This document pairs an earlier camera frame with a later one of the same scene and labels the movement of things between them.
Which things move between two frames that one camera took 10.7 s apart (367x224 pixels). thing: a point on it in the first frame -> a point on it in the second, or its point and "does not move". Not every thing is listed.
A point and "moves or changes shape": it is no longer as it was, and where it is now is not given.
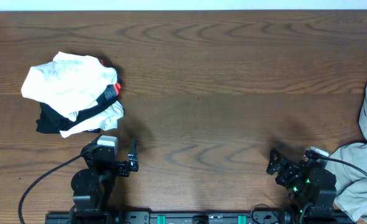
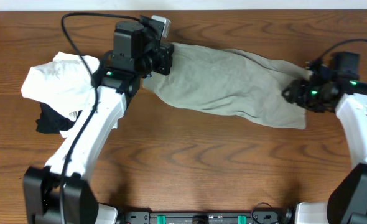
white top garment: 69,83 does not move
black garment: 51,121 does not move
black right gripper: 291,169 -> 299,88
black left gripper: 129,166 -> 164,58
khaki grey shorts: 356,169 moves or changes shape
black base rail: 201,218 does not move
